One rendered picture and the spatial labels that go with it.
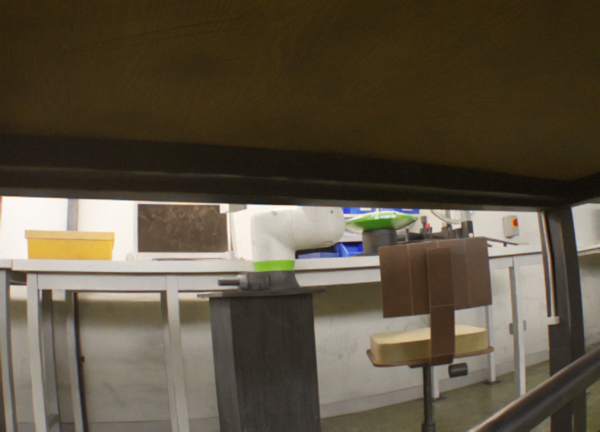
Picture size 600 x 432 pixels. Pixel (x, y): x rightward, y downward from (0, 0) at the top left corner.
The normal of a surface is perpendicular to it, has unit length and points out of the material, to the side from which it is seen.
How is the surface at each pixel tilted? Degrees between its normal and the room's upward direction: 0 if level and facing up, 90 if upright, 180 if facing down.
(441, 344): 99
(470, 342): 90
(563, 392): 72
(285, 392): 90
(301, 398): 90
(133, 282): 90
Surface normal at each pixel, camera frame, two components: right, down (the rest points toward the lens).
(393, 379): 0.35, -0.21
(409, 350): -0.05, -0.20
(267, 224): -0.35, -0.19
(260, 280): 0.49, -0.36
